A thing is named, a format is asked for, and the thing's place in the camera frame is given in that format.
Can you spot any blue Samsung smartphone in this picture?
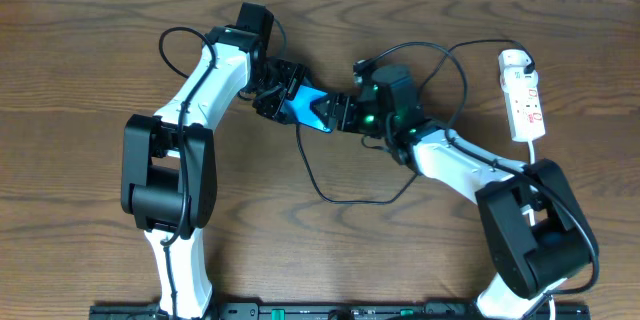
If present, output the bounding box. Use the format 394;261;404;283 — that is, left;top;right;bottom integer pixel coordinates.
281;85;331;133

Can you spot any black USB charging cable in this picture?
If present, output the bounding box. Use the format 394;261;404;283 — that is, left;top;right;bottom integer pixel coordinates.
294;38;536;206

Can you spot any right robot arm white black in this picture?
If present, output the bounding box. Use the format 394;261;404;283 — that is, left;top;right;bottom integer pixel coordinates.
301;62;599;319

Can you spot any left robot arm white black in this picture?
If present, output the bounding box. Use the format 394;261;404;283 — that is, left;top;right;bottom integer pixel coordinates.
121;3;326;319

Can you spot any white power strip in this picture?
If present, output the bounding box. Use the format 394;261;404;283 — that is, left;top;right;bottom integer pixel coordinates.
500;67;546;142

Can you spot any white USB wall charger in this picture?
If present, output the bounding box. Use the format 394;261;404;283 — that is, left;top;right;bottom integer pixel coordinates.
498;49;535;75

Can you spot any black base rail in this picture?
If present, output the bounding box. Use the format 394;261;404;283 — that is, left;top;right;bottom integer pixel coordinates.
88;300;591;320

